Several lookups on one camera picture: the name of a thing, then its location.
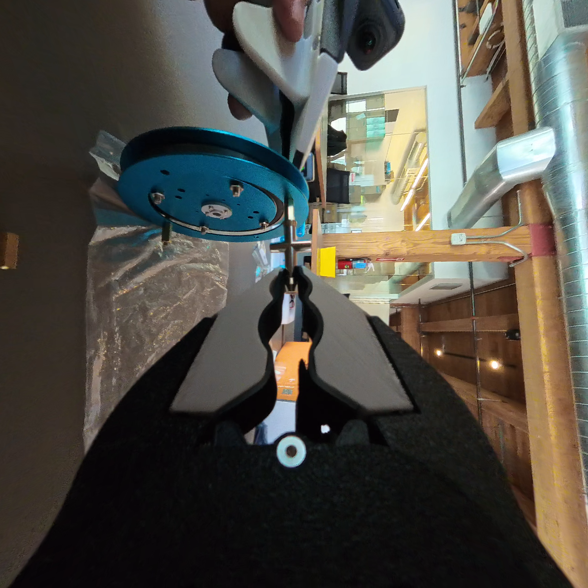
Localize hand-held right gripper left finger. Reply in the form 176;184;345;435
170;268;288;433

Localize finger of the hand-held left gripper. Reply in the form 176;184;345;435
281;52;340;168

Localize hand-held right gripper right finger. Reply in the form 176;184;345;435
295;266;415;444

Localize metal cross socket wrench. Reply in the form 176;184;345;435
270;204;313;295

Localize teal round turntable base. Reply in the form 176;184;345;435
116;127;309;251

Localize person's left hand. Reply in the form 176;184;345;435
204;0;308;121

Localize orange cardboard box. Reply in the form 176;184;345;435
250;340;309;444

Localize large clear plastic bag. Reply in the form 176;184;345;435
85;131;230;451

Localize short loose brass standoff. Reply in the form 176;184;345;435
0;232;20;269

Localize metal air duct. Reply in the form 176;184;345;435
448;128;556;230

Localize ribbed silver duct pipe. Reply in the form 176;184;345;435
521;0;588;588

